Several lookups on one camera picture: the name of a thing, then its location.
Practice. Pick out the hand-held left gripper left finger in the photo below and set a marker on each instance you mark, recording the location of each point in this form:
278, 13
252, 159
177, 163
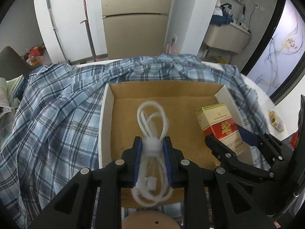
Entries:
138, 158

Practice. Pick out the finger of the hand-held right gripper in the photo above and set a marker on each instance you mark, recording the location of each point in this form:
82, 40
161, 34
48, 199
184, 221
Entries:
249, 137
224, 156

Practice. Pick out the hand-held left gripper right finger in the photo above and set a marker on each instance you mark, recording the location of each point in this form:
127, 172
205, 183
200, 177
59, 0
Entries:
168, 158

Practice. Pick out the red cigarette pack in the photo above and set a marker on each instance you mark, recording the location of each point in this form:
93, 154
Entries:
221, 124

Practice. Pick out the cardboard box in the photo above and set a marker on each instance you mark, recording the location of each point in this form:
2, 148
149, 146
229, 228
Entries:
124, 124

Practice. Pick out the round beige bear-face pad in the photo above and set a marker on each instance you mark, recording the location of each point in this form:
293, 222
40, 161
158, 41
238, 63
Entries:
147, 221

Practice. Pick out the small gold boxes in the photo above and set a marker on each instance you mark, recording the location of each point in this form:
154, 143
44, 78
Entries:
276, 121

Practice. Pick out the blue plaid cloth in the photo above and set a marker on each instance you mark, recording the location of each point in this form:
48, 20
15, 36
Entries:
59, 112

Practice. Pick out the floral glass sliding door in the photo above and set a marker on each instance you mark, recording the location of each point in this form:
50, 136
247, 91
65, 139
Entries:
281, 47

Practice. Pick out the beige washbasin cabinet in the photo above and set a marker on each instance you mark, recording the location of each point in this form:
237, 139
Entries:
224, 38

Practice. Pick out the blue clothes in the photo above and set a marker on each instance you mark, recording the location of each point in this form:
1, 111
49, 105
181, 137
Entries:
221, 20

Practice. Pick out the beige refrigerator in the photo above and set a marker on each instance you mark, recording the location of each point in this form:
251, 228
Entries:
135, 28

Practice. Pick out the black faucet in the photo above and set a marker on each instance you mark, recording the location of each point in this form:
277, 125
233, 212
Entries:
226, 5

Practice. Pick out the white plastic bag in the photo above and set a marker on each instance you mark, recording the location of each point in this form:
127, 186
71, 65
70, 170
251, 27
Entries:
6, 93

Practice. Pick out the red bag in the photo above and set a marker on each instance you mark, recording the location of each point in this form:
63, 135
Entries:
35, 51

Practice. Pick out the grey chair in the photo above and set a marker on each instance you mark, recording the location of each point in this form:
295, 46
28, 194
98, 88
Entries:
12, 62

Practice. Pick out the white wall outlet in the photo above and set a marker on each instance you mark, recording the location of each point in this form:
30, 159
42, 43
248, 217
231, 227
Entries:
174, 39

